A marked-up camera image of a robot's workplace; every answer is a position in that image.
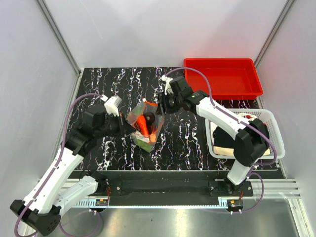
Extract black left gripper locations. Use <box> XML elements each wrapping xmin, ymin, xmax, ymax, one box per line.
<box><xmin>95</xmin><ymin>111</ymin><xmax>137</xmax><ymax>139</ymax></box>

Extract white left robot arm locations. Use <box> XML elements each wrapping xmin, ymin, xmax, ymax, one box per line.
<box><xmin>10</xmin><ymin>105</ymin><xmax>135</xmax><ymax>236</ymax></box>

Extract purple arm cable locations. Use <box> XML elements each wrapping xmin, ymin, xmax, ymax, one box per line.
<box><xmin>13</xmin><ymin>93</ymin><xmax>109</xmax><ymax>237</ymax></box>
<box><xmin>165</xmin><ymin>67</ymin><xmax>278</xmax><ymax>214</ymax></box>

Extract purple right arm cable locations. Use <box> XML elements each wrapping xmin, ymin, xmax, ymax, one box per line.
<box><xmin>165</xmin><ymin>67</ymin><xmax>278</xmax><ymax>214</ymax></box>

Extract black bag in basket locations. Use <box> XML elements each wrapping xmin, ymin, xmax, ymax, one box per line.
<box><xmin>212</xmin><ymin>123</ymin><xmax>270</xmax><ymax>149</ymax></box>

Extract dark purple fake fruit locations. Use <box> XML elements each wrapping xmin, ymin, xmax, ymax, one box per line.
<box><xmin>143</xmin><ymin>112</ymin><xmax>156</xmax><ymax>125</ymax></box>

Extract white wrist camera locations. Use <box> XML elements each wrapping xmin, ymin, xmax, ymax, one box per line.
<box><xmin>100</xmin><ymin>95</ymin><xmax>121</xmax><ymax>117</ymax></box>
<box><xmin>161</xmin><ymin>75</ymin><xmax>174</xmax><ymax>95</ymax></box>

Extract clear zip top bag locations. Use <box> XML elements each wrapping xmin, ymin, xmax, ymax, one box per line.
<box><xmin>127</xmin><ymin>98</ymin><xmax>164</xmax><ymax>153</ymax></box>

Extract white plastic basket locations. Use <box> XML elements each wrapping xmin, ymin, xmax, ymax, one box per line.
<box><xmin>205</xmin><ymin>108</ymin><xmax>285</xmax><ymax>159</ymax></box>

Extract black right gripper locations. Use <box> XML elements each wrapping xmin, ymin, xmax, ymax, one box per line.
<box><xmin>155</xmin><ymin>91</ymin><xmax>182</xmax><ymax>117</ymax></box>

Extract beige item in basket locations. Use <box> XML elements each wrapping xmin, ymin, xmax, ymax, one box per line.
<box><xmin>213</xmin><ymin>145</ymin><xmax>271</xmax><ymax>158</ymax></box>

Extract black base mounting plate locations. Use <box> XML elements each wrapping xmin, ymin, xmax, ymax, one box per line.
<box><xmin>92</xmin><ymin>170</ymin><xmax>254</xmax><ymax>208</ymax></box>

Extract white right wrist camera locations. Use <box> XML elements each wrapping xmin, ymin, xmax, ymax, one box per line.
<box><xmin>161</xmin><ymin>75</ymin><xmax>174</xmax><ymax>95</ymax></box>

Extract white red cloth in basket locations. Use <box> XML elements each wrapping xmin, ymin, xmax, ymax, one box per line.
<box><xmin>238</xmin><ymin>113</ymin><xmax>259</xmax><ymax>122</ymax></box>

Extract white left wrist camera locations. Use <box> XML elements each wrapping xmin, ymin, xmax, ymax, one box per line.
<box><xmin>100</xmin><ymin>95</ymin><xmax>121</xmax><ymax>117</ymax></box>

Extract aluminium frame rail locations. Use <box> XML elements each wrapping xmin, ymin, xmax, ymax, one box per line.
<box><xmin>33</xmin><ymin>179</ymin><xmax>302</xmax><ymax>198</ymax></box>

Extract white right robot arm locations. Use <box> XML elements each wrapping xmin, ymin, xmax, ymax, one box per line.
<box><xmin>158</xmin><ymin>75</ymin><xmax>271</xmax><ymax>196</ymax></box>

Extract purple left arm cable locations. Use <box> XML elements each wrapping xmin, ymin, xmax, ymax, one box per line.
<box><xmin>13</xmin><ymin>93</ymin><xmax>109</xmax><ymax>237</ymax></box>

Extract green fake grapes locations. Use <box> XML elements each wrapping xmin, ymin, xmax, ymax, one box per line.
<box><xmin>134</xmin><ymin>139</ymin><xmax>153</xmax><ymax>153</ymax></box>

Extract red plastic bin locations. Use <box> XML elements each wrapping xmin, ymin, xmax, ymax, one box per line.
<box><xmin>184</xmin><ymin>58</ymin><xmax>263</xmax><ymax>100</ymax></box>

